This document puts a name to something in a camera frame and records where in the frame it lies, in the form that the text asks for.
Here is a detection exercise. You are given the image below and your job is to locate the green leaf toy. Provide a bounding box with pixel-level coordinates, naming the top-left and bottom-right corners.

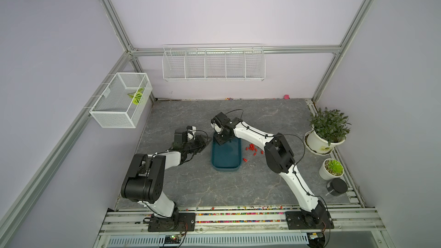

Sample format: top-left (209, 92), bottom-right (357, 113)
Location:
top-left (128, 88), bottom-right (144, 105)

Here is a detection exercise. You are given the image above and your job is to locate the teal plastic storage box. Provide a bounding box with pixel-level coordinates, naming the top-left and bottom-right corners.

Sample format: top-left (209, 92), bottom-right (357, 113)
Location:
top-left (211, 133), bottom-right (242, 172)

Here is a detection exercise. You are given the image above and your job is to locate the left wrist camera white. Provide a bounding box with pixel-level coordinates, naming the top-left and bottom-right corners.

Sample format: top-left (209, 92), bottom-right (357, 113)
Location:
top-left (186, 126), bottom-right (196, 142)

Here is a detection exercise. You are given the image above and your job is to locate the white wire cube basket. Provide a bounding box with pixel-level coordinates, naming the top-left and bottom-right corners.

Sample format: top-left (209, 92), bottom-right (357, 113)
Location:
top-left (89, 72), bottom-right (152, 129)

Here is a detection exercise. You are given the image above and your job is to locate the small potted succulent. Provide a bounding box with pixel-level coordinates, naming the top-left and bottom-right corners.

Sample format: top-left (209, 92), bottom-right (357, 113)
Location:
top-left (319, 158), bottom-right (345, 181)

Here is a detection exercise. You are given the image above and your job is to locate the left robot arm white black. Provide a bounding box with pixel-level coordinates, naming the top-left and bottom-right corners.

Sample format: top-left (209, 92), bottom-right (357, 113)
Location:
top-left (121, 133), bottom-right (212, 220)

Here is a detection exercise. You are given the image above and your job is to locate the large potted green plant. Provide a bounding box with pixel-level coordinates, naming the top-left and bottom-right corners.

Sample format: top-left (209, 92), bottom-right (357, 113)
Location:
top-left (305, 107), bottom-right (351, 155)

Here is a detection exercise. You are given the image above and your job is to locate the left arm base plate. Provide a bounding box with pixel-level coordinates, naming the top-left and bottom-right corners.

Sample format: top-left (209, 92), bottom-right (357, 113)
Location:
top-left (148, 212), bottom-right (196, 233)

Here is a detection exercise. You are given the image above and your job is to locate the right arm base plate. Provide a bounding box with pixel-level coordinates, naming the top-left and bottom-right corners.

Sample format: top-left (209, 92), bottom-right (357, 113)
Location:
top-left (285, 211), bottom-right (335, 230)

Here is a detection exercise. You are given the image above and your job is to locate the white ventilation grille strip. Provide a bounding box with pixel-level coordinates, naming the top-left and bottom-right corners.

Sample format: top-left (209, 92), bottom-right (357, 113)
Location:
top-left (105, 233), bottom-right (309, 248)

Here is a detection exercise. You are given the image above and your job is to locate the long white wire wall basket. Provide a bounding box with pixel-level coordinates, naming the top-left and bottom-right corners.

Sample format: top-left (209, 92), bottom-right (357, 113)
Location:
top-left (162, 44), bottom-right (266, 81)

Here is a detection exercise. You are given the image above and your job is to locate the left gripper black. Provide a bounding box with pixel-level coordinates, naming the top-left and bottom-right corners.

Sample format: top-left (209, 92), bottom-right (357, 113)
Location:
top-left (184, 134), bottom-right (212, 155)

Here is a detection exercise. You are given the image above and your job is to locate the black cylinder weight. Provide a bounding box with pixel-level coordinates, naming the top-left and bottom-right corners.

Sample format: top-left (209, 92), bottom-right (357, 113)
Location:
top-left (326, 178), bottom-right (348, 196)

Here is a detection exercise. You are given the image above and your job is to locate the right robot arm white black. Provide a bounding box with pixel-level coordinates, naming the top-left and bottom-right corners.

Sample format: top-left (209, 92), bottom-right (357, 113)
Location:
top-left (210, 112), bottom-right (330, 227)

